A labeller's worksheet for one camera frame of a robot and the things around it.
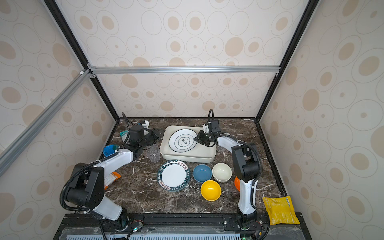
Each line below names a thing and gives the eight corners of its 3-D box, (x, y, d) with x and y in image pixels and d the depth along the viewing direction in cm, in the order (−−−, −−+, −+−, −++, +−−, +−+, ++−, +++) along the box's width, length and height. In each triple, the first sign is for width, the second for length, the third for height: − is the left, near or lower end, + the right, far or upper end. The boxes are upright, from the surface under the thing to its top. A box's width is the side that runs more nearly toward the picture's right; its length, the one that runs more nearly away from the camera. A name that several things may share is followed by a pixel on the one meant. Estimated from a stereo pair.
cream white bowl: (212, 183, 88) (213, 180, 84) (211, 167, 95) (212, 162, 91) (231, 183, 88) (233, 180, 84) (229, 167, 95) (230, 162, 90)
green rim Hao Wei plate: (155, 191, 86) (154, 190, 84) (160, 161, 98) (159, 159, 96) (189, 191, 86) (189, 190, 84) (190, 161, 98) (190, 159, 96)
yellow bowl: (200, 202, 82) (201, 200, 78) (200, 183, 89) (200, 180, 84) (220, 202, 82) (222, 200, 78) (219, 183, 89) (220, 180, 84)
